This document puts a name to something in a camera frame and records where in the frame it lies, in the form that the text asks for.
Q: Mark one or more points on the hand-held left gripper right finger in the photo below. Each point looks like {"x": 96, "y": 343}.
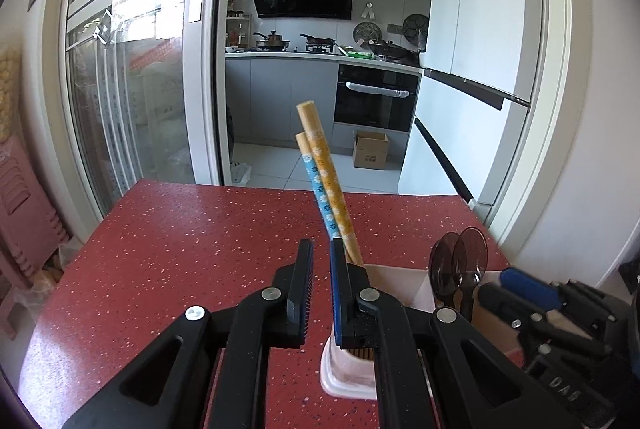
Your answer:
{"x": 340, "y": 304}

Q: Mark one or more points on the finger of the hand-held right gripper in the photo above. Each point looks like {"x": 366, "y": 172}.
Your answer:
{"x": 505, "y": 304}
{"x": 530, "y": 289}

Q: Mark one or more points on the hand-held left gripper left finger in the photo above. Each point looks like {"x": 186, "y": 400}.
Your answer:
{"x": 300, "y": 309}

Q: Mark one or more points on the pale pink plastic utensil holder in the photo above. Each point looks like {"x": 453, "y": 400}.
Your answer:
{"x": 400, "y": 284}

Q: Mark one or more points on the dark translucent plastic spoon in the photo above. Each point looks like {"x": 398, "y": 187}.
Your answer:
{"x": 442, "y": 269}
{"x": 472, "y": 249}

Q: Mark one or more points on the blue patterned chopstick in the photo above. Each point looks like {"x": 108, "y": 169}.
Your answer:
{"x": 320, "y": 194}

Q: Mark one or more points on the orange patterned chopstick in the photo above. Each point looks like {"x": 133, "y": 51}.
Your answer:
{"x": 330, "y": 179}

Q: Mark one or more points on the white plastic bag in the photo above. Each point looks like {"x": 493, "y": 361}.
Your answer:
{"x": 241, "y": 173}

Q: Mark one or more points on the cardboard box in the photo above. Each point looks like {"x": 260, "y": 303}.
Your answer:
{"x": 370, "y": 154}

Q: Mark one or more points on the black built-in oven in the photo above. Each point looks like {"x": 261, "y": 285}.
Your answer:
{"x": 375, "y": 111}

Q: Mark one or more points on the grey kitchen counter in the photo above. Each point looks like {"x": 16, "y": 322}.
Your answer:
{"x": 280, "y": 99}

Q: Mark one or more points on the green packet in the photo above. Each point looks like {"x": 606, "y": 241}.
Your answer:
{"x": 359, "y": 54}

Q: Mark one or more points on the clear plastic bag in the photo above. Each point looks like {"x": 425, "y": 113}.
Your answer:
{"x": 50, "y": 269}

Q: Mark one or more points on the gas stove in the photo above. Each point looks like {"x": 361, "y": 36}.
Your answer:
{"x": 320, "y": 48}

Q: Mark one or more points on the black wok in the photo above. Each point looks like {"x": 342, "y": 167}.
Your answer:
{"x": 392, "y": 50}

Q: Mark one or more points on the black frying pan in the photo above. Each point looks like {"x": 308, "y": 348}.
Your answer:
{"x": 320, "y": 40}

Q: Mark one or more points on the steel pot with lid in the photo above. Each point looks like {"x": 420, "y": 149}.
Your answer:
{"x": 272, "y": 41}

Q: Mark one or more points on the sliding glass door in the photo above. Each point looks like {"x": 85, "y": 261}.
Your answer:
{"x": 150, "y": 84}

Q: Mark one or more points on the round steamer rack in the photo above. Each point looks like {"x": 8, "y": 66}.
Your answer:
{"x": 366, "y": 31}

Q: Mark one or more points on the white refrigerator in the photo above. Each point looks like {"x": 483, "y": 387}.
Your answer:
{"x": 480, "y": 9}

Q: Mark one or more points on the stack of pink plastic stools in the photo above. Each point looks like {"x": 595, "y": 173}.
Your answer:
{"x": 25, "y": 219}

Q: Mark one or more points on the bag of pale balls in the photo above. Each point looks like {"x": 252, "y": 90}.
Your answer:
{"x": 9, "y": 94}

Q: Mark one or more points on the wall outlet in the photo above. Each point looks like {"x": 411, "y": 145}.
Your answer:
{"x": 394, "y": 27}

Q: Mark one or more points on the white wall hook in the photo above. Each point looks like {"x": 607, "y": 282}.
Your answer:
{"x": 369, "y": 6}

